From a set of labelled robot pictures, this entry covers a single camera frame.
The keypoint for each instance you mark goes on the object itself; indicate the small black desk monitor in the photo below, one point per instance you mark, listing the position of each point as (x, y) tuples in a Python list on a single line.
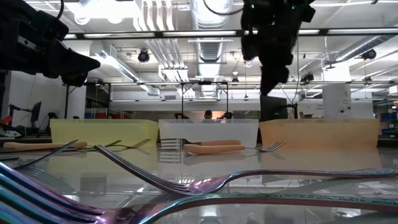
[(36, 112)]

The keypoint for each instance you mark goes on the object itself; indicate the black overhead crossbar with lights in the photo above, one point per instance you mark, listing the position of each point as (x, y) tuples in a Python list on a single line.
[(158, 34)]

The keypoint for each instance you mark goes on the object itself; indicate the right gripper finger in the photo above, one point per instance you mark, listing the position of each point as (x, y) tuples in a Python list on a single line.
[(283, 74), (268, 79)]

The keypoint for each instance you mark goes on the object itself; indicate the black ceiling dome lamp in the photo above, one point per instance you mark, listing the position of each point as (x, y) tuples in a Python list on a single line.
[(143, 57), (369, 54)]

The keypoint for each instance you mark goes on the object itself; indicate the person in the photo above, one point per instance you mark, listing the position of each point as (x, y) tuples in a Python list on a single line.
[(207, 115)]

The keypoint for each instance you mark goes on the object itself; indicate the orange plastic bin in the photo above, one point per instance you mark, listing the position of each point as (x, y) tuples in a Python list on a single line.
[(320, 133)]

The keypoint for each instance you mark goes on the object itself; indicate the white ceiling light panel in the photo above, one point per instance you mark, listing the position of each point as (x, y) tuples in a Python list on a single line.
[(174, 74)]

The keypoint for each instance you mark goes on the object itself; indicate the black background rig frame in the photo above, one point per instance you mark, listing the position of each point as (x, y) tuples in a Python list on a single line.
[(182, 99)]

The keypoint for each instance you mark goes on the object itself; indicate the blue storage bins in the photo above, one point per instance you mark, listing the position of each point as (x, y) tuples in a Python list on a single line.
[(390, 116)]

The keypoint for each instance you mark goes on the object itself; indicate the yellow plastic bin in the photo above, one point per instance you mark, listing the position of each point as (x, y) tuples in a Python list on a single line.
[(102, 132)]

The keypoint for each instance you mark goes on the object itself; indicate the red background object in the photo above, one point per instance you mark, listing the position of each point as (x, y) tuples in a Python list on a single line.
[(7, 119)]

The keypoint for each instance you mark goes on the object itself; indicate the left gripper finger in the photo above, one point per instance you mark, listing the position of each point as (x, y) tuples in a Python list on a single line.
[(74, 62)]

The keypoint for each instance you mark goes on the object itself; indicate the black vertical post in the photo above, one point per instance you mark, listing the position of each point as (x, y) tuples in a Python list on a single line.
[(66, 102)]

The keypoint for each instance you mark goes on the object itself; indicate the white column cabinet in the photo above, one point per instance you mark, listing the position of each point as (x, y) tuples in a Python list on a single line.
[(337, 99)]

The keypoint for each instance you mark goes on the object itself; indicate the clear plastic bin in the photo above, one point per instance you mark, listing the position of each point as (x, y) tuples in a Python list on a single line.
[(208, 130)]

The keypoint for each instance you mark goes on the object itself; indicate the black metal fork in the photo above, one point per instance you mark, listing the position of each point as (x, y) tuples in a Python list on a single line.
[(99, 148), (136, 144)]

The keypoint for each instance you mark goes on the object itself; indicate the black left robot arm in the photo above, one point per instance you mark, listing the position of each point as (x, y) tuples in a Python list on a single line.
[(7, 37)]

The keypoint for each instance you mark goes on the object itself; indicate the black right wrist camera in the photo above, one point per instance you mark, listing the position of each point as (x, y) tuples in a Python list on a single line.
[(250, 46)]

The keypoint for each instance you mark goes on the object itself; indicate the silver ventilation duct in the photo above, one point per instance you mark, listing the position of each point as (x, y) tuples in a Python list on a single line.
[(211, 49)]

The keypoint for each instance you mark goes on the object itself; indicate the black background monitor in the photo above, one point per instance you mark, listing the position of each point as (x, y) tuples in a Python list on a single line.
[(273, 109)]

